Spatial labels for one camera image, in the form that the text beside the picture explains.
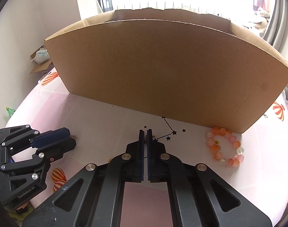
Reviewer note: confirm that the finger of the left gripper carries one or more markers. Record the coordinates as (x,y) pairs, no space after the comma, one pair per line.
(50,137)
(56,150)

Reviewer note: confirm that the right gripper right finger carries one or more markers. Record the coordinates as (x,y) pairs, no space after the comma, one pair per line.
(156,169)

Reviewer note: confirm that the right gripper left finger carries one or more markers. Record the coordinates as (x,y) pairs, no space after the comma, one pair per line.
(135,165)

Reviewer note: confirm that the person's left hand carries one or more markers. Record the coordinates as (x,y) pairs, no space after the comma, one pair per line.
(23,208)

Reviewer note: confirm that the pink patterned table cover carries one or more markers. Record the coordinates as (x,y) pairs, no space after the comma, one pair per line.
(103,132)

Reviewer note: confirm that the green plastic bottle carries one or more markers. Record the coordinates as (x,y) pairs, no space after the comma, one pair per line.
(10,111)

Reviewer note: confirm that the small cardboard box with clutter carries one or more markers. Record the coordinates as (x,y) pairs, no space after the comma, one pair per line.
(42,60)

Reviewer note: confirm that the large open cardboard box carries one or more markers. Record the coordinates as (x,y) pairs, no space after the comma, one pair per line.
(196,68)

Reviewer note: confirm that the grey curtain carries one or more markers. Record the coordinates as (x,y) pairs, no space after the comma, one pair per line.
(277,28)

